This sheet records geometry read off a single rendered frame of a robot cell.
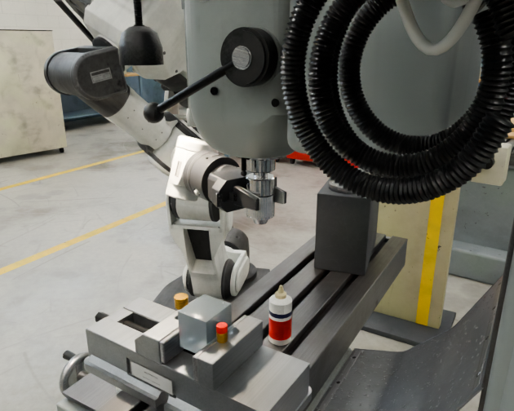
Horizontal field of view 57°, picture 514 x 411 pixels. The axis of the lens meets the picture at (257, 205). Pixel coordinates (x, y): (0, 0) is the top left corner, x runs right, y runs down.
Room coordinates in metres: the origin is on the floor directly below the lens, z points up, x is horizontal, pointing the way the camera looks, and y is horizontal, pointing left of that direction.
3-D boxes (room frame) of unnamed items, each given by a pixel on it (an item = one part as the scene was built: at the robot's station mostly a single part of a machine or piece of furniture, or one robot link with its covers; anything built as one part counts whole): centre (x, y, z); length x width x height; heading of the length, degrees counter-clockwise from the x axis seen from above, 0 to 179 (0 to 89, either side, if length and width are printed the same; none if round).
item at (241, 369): (0.62, 0.10, 1.02); 0.35 x 0.15 x 0.11; 57
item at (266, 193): (0.74, -0.01, 1.23); 0.05 x 0.05 x 0.06
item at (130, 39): (0.83, 0.19, 1.47); 0.07 x 0.07 x 0.06
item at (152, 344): (0.64, 0.12, 1.06); 0.12 x 0.06 x 0.04; 147
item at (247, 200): (0.72, 0.02, 1.23); 0.06 x 0.02 x 0.03; 38
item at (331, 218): (1.10, -0.23, 1.07); 0.22 x 0.12 x 0.20; 160
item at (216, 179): (0.81, 0.05, 1.23); 0.13 x 0.12 x 0.10; 128
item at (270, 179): (0.74, -0.01, 1.26); 0.05 x 0.05 x 0.01
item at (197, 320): (0.61, 0.08, 1.08); 0.06 x 0.05 x 0.06; 147
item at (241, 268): (1.56, 0.15, 0.68); 0.21 x 0.20 x 0.13; 168
